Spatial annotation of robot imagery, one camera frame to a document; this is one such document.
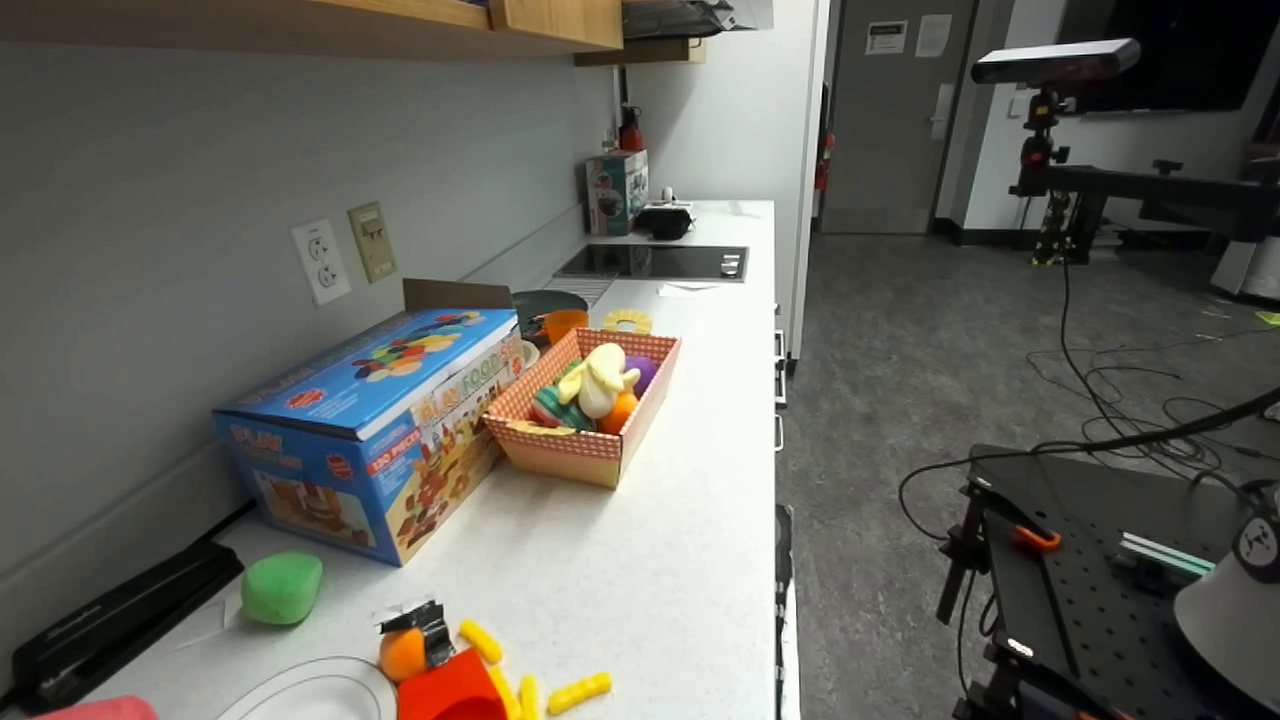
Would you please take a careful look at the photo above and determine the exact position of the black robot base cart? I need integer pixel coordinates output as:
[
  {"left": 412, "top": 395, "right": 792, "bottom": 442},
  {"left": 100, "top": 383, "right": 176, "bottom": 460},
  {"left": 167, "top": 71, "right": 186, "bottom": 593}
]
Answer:
[{"left": 937, "top": 449, "right": 1280, "bottom": 720}]

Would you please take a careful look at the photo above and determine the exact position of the yellow toy banana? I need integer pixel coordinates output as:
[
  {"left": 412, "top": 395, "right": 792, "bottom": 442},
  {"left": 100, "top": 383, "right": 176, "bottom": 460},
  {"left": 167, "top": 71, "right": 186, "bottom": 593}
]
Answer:
[{"left": 555, "top": 346, "right": 640, "bottom": 420}]

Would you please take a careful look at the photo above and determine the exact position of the red checkered food basket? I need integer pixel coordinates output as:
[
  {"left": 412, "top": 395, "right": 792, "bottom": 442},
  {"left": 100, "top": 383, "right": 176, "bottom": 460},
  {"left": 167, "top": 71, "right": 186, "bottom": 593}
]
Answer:
[{"left": 485, "top": 328, "right": 680, "bottom": 489}]

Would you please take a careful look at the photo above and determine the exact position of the black induction cooktop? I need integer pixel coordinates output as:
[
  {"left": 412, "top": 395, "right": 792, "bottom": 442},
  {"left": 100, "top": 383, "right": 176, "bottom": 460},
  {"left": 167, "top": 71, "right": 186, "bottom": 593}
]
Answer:
[{"left": 565, "top": 245, "right": 748, "bottom": 282}]

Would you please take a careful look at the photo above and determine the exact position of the black small pan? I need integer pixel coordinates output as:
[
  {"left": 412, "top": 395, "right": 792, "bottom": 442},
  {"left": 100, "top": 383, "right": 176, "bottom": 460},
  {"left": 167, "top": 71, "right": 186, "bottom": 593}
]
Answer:
[{"left": 631, "top": 205, "right": 694, "bottom": 240}]

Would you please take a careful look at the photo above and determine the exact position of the blue toy food box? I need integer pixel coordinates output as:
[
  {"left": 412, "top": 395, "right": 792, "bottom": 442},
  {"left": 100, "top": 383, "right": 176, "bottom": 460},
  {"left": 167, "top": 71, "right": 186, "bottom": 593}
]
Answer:
[{"left": 216, "top": 309, "right": 528, "bottom": 566}]

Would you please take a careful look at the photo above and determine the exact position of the yellow toy fry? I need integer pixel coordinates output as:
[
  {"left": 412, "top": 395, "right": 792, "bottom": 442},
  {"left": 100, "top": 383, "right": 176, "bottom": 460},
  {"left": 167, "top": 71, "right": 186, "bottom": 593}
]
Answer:
[{"left": 543, "top": 673, "right": 616, "bottom": 717}]

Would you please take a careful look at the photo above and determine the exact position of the green toy sponge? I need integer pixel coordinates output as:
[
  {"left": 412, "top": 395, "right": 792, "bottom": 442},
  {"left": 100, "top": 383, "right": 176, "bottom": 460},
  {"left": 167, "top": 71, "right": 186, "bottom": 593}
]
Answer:
[{"left": 239, "top": 552, "right": 323, "bottom": 627}]

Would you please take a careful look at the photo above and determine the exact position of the white small plate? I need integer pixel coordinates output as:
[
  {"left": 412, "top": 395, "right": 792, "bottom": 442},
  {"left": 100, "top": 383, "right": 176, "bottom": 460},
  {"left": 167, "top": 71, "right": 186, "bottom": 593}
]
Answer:
[{"left": 216, "top": 657, "right": 395, "bottom": 720}]

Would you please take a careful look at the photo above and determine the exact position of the coral pink cloth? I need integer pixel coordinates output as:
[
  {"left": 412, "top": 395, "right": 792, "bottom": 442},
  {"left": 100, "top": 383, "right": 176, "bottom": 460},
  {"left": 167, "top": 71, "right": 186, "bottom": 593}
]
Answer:
[{"left": 32, "top": 698, "right": 162, "bottom": 720}]

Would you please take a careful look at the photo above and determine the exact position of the beige wall switch plate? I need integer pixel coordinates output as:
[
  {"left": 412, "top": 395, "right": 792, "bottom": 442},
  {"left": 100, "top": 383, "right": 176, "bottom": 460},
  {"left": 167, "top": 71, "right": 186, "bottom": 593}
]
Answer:
[{"left": 348, "top": 205, "right": 395, "bottom": 282}]

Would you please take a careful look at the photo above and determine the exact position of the white wall outlet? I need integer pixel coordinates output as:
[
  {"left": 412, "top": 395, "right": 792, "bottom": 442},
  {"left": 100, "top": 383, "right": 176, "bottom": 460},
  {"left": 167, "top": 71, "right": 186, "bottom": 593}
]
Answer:
[{"left": 291, "top": 220, "right": 353, "bottom": 305}]

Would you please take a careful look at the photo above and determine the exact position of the black stereo camera on stand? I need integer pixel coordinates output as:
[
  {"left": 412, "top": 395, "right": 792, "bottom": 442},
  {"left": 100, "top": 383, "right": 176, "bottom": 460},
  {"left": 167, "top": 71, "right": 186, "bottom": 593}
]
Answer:
[{"left": 972, "top": 35, "right": 1139, "bottom": 86}]

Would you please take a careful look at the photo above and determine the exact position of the black floor cable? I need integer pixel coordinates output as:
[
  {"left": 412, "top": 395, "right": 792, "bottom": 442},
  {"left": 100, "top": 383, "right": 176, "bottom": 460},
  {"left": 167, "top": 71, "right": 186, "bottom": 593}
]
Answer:
[{"left": 887, "top": 258, "right": 1280, "bottom": 547}]

